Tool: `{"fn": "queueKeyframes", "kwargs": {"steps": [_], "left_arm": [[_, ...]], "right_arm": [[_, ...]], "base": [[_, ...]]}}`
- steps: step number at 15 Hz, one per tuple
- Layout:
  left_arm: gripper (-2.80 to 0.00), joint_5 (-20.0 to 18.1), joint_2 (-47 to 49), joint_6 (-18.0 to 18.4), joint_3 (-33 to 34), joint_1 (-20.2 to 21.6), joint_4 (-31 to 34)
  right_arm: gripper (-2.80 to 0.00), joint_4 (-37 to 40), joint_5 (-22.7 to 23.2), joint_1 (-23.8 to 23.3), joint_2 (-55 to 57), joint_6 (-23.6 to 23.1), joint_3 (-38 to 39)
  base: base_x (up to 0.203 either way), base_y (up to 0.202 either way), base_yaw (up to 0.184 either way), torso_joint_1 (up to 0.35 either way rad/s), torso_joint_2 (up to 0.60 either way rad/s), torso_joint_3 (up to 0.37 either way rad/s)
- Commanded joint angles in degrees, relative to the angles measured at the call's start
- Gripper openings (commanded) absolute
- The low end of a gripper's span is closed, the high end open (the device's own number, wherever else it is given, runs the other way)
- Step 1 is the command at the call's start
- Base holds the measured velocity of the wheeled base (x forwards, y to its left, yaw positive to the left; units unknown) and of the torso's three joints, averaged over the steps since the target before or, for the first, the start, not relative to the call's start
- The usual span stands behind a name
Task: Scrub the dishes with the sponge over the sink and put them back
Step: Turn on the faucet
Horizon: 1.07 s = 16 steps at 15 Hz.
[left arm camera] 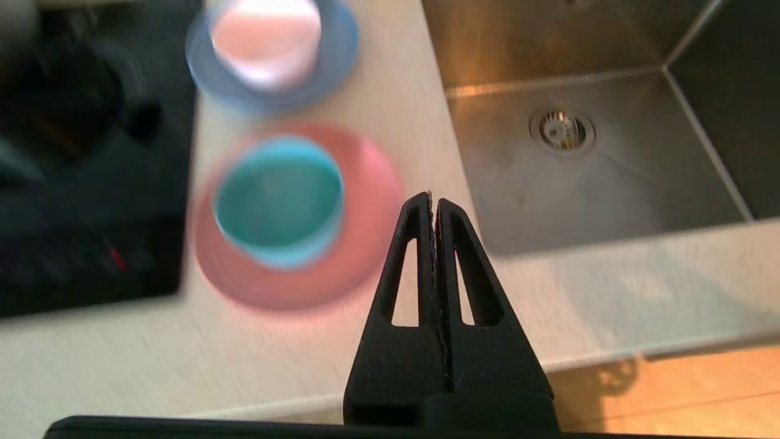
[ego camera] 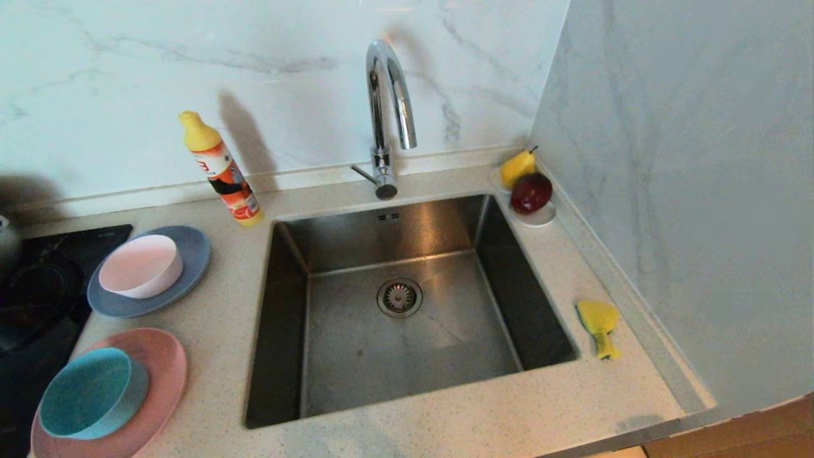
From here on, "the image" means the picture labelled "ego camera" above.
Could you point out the chrome gooseneck faucet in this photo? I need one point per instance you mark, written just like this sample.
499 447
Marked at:
380 95

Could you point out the orange dish soap bottle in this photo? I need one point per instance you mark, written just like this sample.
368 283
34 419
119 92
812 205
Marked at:
226 175

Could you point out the yellow green sponge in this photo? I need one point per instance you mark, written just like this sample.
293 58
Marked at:
598 317

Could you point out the stainless steel sink basin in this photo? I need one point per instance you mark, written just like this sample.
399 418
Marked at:
356 356

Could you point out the round metal drain strainer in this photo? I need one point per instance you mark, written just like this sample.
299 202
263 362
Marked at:
399 297

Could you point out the yellow pear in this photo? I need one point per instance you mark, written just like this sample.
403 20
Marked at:
515 167

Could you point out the dark red apple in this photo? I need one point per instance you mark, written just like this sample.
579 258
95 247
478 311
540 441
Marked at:
531 193

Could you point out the small white dish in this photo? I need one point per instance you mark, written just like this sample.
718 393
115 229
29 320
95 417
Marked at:
539 219

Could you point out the blue grey plate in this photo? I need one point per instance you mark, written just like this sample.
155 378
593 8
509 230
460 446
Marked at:
191 254

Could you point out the pale pink bowl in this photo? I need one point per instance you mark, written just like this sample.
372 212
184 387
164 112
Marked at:
140 264

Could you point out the pink plate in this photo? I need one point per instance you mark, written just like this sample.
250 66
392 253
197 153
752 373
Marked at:
162 369

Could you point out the black induction cooktop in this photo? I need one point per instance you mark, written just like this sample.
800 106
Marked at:
95 238

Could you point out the teal bowl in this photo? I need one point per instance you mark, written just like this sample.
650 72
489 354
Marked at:
86 394

